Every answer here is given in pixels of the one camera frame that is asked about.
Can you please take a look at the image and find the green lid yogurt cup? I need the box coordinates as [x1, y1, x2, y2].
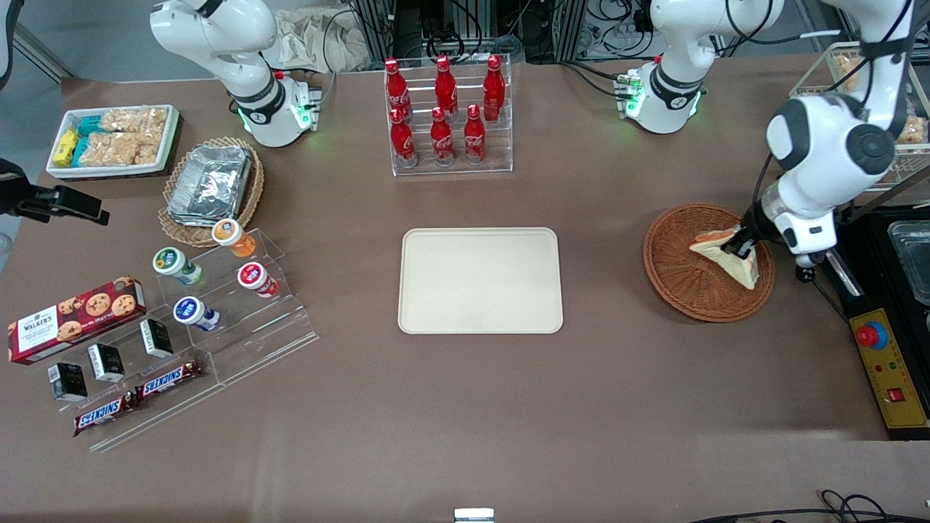
[153, 247, 203, 285]

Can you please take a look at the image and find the light oval wicker basket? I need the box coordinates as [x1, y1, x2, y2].
[158, 137, 265, 248]

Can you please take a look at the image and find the black power cable with plug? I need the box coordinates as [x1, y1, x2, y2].
[794, 251, 852, 320]

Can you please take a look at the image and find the clear plastic container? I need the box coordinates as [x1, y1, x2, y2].
[888, 222, 930, 306]

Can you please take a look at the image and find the black tabletop appliance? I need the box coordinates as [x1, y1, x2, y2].
[815, 206, 930, 441]

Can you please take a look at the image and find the beige cloth bag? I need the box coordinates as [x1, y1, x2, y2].
[263, 9, 371, 73]

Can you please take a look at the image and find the beige rectangular tray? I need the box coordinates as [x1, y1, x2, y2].
[397, 227, 565, 335]

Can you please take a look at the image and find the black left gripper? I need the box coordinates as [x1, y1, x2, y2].
[725, 190, 785, 261]

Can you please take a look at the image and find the white wire snack rack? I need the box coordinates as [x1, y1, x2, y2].
[789, 41, 930, 191]

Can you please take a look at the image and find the stack of foil trays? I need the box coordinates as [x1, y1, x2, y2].
[167, 145, 254, 226]

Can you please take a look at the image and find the blue lid yogurt cup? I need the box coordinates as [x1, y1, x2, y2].
[173, 296, 221, 332]

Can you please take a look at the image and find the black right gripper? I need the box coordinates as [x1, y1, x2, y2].
[0, 158, 110, 226]

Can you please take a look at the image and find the small black box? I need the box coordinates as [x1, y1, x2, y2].
[48, 362, 88, 402]
[139, 318, 174, 358]
[87, 343, 126, 383]

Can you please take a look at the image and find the orange lid yogurt cup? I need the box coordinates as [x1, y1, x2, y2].
[212, 219, 256, 259]

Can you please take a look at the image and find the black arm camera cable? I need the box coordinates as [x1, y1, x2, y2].
[727, 0, 918, 230]

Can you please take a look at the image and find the brown round wicker basket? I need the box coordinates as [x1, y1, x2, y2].
[643, 202, 776, 323]

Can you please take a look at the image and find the red Walkers cookie box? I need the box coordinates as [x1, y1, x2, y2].
[7, 276, 147, 365]

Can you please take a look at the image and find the Snickers chocolate bar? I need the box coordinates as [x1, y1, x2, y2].
[134, 358, 204, 402]
[73, 392, 140, 437]

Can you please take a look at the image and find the clear acrylic bottle rack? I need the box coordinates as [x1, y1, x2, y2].
[384, 53, 514, 177]

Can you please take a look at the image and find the clear acrylic stepped display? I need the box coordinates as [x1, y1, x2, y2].
[29, 312, 227, 453]
[155, 229, 320, 386]

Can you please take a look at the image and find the red cola bottle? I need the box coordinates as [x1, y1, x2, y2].
[464, 104, 488, 165]
[483, 54, 506, 123]
[434, 55, 460, 121]
[384, 58, 413, 121]
[390, 108, 419, 169]
[430, 107, 456, 167]

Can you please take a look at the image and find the clear bag of rice crackers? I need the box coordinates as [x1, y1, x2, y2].
[102, 108, 169, 134]
[78, 132, 162, 167]

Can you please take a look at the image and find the yellow emergency stop control box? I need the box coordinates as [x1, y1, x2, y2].
[849, 308, 930, 431]

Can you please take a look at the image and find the white rectangular snack tray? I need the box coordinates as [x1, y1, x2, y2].
[45, 104, 181, 180]

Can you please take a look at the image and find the grey metal bar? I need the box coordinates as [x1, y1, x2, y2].
[843, 171, 930, 220]

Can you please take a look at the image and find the triangular white bread sandwich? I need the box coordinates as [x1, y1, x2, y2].
[689, 229, 760, 290]

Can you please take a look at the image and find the red lid yogurt cup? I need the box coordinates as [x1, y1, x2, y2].
[238, 262, 280, 299]

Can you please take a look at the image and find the aluminium frame equipment rack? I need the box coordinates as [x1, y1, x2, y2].
[352, 0, 655, 65]

